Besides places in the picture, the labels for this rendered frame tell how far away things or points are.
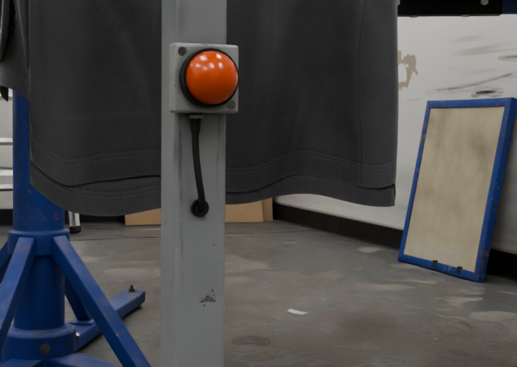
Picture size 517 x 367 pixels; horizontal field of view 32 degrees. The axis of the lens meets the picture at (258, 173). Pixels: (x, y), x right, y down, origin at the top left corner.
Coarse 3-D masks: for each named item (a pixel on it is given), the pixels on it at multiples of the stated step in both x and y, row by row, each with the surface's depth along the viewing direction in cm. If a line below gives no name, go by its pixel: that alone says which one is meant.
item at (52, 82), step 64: (64, 0) 91; (128, 0) 94; (256, 0) 99; (320, 0) 103; (384, 0) 104; (64, 64) 91; (128, 64) 94; (256, 64) 99; (320, 64) 103; (384, 64) 104; (64, 128) 91; (128, 128) 95; (256, 128) 100; (320, 128) 104; (384, 128) 105; (64, 192) 92; (128, 192) 96; (256, 192) 101; (320, 192) 104; (384, 192) 105
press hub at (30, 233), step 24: (24, 120) 217; (24, 144) 218; (24, 168) 218; (24, 192) 218; (24, 216) 218; (48, 216) 219; (48, 240) 218; (48, 264) 220; (24, 288) 219; (48, 288) 220; (24, 312) 220; (48, 312) 220; (24, 336) 217; (48, 336) 218; (72, 336) 224
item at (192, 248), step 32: (192, 0) 66; (224, 0) 67; (192, 32) 66; (224, 32) 67; (224, 128) 67; (192, 160) 67; (224, 160) 68; (192, 192) 67; (224, 192) 68; (192, 224) 67; (224, 224) 68; (192, 256) 67; (224, 256) 68; (192, 288) 67; (224, 288) 68; (192, 320) 67; (192, 352) 67
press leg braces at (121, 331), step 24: (24, 240) 216; (0, 264) 231; (24, 264) 211; (72, 264) 215; (0, 288) 207; (72, 288) 246; (96, 288) 213; (0, 312) 202; (96, 312) 210; (0, 336) 198; (120, 336) 206; (120, 360) 205; (144, 360) 205
